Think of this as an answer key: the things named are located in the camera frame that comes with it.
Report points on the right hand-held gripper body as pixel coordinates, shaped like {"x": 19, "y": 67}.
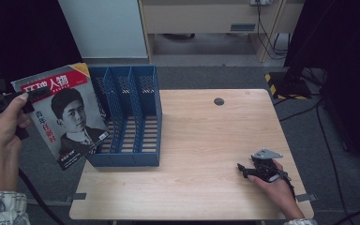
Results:
{"x": 265, "y": 167}

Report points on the portrait cover magazine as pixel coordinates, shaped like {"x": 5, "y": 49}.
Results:
{"x": 68, "y": 118}

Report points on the blue plastic file rack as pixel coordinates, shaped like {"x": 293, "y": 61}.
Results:
{"x": 137, "y": 131}

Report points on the person's right hand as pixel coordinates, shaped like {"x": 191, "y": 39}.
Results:
{"x": 278, "y": 190}

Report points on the person's left hand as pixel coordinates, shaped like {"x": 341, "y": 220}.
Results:
{"x": 0, "y": 137}

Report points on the black curtain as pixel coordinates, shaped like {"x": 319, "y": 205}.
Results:
{"x": 350, "y": 62}
{"x": 18, "y": 37}

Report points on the patterned right sleeve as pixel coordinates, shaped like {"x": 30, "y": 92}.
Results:
{"x": 301, "y": 222}

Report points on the patterned sleeve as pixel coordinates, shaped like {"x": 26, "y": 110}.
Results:
{"x": 301, "y": 222}
{"x": 3, "y": 209}

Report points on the striped black stand base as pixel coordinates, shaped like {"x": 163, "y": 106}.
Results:
{"x": 289, "y": 87}

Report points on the white cabinet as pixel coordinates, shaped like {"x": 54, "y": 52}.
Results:
{"x": 103, "y": 28}

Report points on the patterned left sleeve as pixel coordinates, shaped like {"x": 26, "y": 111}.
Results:
{"x": 3, "y": 209}

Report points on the beige wooden desk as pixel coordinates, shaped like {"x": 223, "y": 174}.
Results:
{"x": 200, "y": 15}

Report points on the white power strip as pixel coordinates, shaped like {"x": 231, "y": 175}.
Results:
{"x": 260, "y": 2}

